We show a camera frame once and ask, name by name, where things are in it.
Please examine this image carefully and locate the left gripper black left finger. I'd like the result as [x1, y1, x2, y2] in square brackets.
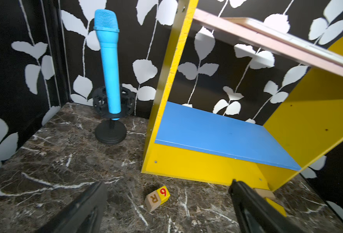
[36, 182, 107, 233]

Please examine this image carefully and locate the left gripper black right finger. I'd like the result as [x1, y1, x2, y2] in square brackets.
[228, 180, 303, 233]

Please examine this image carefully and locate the tan wooden block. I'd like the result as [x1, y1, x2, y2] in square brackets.
[253, 188, 276, 201]

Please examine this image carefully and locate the yellow toy block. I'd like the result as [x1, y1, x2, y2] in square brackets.
[265, 198, 287, 217]

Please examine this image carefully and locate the small wooden letter block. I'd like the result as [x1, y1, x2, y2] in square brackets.
[145, 185, 170, 213]

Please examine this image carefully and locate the black perforated ball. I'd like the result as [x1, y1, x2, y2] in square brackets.
[92, 86, 136, 119]

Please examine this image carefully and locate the yellow shelf with blue board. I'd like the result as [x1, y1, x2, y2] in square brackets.
[133, 1, 343, 191]

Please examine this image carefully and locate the blue microphone on black stand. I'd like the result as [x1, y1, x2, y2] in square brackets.
[94, 9, 126, 145]

